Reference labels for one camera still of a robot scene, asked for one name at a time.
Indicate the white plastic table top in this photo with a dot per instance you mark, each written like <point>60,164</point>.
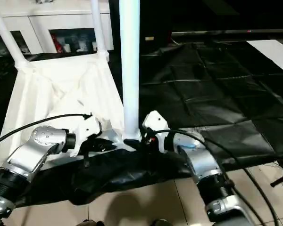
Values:
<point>61,94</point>

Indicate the white plastic table leg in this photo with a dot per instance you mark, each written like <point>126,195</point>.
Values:
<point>9,37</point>
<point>130,66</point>
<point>99,28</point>

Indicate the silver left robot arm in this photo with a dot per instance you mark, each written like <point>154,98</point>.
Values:
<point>28,160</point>

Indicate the black plastic mat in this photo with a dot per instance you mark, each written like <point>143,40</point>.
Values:
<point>212,94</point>

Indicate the black left robot foot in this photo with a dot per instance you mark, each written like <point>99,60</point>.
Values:
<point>89,222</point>

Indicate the black robot foot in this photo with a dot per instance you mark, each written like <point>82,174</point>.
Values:
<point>89,222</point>
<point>161,222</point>

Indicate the black right robot foot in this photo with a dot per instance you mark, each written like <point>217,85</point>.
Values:
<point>161,222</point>

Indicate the small white cup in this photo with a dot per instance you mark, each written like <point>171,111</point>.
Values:
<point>67,47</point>

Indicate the small yellow tag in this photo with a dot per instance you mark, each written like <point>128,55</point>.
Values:
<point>149,38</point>

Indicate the white sideboard cabinet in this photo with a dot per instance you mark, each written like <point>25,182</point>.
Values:
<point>47,21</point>

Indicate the white flat sheet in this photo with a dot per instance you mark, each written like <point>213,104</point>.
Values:
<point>273,54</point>

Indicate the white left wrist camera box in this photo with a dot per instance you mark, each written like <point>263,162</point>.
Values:
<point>87,132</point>

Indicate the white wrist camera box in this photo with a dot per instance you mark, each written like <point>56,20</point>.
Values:
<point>87,132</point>
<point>156,122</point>

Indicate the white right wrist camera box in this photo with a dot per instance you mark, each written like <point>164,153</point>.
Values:
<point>156,122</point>

